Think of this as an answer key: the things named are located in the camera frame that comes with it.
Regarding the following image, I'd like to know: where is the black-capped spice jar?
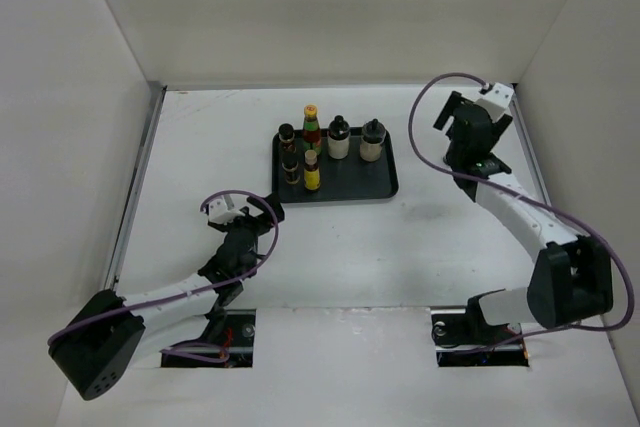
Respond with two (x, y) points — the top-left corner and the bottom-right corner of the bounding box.
(281, 151), (300, 185)
(278, 123), (296, 154)

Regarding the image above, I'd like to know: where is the yellow sauce bottle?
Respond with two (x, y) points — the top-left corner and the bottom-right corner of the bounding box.
(304, 150), (321, 192)

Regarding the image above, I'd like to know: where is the red chili sauce bottle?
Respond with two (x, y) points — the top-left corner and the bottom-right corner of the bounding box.
(302, 104), (322, 155)

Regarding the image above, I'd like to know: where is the clear grinder jar black lid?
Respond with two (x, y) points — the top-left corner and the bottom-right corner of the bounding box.
(359, 118), (386, 162)

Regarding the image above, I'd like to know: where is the white shaker black cap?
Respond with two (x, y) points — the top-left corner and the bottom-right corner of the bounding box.
(327, 115), (350, 160)

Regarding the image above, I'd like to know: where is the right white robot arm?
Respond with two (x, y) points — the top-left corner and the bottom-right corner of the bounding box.
(434, 92), (613, 343)

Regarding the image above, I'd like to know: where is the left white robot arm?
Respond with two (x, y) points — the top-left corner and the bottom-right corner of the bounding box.
(48, 190), (285, 401)

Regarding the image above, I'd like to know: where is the black rectangular tray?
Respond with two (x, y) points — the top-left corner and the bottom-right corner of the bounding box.
(271, 127), (399, 204)

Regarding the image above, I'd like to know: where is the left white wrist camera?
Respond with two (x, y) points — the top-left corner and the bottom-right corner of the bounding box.
(200, 195), (242, 225)

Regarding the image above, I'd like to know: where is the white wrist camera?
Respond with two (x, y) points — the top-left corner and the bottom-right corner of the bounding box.
(200, 195), (242, 225)
(475, 83), (514, 122)

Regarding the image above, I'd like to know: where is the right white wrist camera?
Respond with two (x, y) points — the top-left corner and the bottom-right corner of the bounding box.
(475, 83), (514, 122)

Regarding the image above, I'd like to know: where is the right aluminium table rail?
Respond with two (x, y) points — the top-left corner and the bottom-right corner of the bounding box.
(509, 83), (551, 205)

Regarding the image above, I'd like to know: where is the aluminium table rail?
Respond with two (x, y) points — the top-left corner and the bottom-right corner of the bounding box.
(509, 83), (551, 205)
(99, 81), (167, 289)

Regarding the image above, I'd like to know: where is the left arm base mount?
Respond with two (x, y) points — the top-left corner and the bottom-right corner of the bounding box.
(160, 309), (257, 369)

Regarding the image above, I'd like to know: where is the left aluminium table rail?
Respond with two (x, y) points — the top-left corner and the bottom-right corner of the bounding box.
(99, 81), (167, 289)

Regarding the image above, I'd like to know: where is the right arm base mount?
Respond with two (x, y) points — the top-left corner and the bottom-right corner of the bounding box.
(431, 308), (529, 367)

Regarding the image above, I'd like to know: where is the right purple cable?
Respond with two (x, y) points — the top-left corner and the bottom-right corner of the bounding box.
(408, 71), (637, 353)

